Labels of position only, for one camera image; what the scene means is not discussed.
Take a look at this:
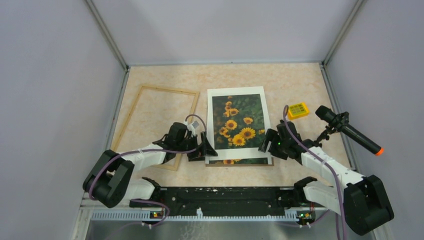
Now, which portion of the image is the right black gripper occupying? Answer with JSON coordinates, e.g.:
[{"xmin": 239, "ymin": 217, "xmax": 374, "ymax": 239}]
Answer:
[{"xmin": 258, "ymin": 128, "xmax": 289, "ymax": 160}]

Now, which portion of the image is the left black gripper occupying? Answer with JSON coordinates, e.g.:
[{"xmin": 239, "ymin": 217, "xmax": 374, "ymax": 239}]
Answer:
[{"xmin": 176, "ymin": 131, "xmax": 218, "ymax": 162}]

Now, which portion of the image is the white matted sunflower photo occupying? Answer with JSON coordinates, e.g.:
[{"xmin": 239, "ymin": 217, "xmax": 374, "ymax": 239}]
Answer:
[{"xmin": 205, "ymin": 86, "xmax": 272, "ymax": 163}]

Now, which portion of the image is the light wooden picture frame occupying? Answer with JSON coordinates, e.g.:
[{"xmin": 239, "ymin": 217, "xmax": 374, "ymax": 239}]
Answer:
[{"xmin": 110, "ymin": 84, "xmax": 200, "ymax": 153}]

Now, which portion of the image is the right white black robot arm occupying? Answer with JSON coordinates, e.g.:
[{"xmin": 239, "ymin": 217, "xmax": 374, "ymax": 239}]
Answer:
[{"xmin": 258, "ymin": 120, "xmax": 395, "ymax": 236}]

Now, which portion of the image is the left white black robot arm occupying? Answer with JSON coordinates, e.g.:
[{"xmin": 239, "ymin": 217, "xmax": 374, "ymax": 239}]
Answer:
[{"xmin": 82, "ymin": 122, "xmax": 218, "ymax": 208}]

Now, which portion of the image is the yellow calculator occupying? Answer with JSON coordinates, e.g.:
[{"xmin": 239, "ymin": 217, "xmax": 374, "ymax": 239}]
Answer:
[{"xmin": 287, "ymin": 102, "xmax": 310, "ymax": 121}]

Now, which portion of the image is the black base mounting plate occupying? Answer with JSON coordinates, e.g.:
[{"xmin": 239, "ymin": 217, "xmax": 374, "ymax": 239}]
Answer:
[{"xmin": 150, "ymin": 186, "xmax": 312, "ymax": 217}]

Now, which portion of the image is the black microphone orange tip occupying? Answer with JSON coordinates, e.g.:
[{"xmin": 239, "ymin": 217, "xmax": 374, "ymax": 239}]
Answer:
[{"xmin": 315, "ymin": 105, "xmax": 384, "ymax": 156}]

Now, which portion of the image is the black microphone tripod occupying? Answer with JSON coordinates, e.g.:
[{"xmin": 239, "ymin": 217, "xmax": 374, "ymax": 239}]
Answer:
[{"xmin": 314, "ymin": 110, "xmax": 350, "ymax": 147}]

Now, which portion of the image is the brown frame backing board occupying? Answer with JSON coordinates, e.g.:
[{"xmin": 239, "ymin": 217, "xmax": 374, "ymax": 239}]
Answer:
[{"xmin": 205, "ymin": 157, "xmax": 274, "ymax": 167}]

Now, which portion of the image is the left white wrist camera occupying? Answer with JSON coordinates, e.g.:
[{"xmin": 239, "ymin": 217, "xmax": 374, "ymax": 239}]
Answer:
[{"xmin": 185, "ymin": 120, "xmax": 200, "ymax": 132}]

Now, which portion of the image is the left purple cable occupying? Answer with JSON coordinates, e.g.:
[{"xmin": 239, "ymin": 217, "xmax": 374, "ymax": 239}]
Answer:
[{"xmin": 86, "ymin": 114, "xmax": 208, "ymax": 202}]

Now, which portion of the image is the white toothed cable rail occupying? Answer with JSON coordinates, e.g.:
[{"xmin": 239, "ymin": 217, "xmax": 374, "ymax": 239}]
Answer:
[{"xmin": 91, "ymin": 209, "xmax": 300, "ymax": 223}]

